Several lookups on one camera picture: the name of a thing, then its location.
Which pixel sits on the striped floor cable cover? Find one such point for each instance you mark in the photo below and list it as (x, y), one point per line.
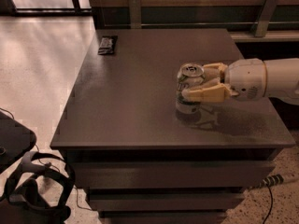
(277, 179)

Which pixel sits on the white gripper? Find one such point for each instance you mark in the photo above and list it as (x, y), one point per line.
(246, 78)

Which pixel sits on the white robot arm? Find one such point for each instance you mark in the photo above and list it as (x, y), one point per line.
(282, 80)

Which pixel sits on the rxbar chocolate bar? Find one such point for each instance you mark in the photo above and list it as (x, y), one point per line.
(107, 45)

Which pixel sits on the black chair seat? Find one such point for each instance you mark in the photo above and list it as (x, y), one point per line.
(15, 140)

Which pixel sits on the metal wall shelf rail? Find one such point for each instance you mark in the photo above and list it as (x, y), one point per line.
(268, 22)

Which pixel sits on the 7up soda can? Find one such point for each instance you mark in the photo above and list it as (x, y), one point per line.
(189, 76)

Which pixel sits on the dark drawer cabinet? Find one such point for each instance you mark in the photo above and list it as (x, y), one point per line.
(139, 160)

